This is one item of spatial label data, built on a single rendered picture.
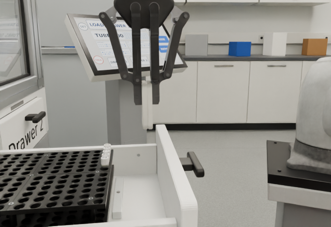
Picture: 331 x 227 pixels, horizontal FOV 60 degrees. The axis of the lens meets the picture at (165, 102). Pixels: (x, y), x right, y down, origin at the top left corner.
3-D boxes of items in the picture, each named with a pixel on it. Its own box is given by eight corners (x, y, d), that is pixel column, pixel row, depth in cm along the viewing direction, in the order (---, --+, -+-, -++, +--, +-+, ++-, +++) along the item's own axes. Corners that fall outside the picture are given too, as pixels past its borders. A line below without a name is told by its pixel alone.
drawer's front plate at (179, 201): (164, 174, 59) (164, 123, 57) (195, 294, 31) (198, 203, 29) (155, 175, 59) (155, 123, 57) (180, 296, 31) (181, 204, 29)
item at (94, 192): (113, 152, 51) (113, 149, 51) (105, 208, 34) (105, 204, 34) (103, 152, 51) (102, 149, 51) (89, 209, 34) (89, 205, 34)
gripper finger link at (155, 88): (150, 69, 43) (169, 69, 44) (150, 102, 44) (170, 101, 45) (150, 71, 42) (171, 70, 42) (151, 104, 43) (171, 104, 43)
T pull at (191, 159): (193, 157, 48) (193, 149, 47) (205, 178, 40) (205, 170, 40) (172, 158, 47) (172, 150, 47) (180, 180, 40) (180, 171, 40)
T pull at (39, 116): (46, 115, 74) (46, 110, 74) (37, 123, 67) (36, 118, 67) (31, 116, 74) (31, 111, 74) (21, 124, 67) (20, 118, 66)
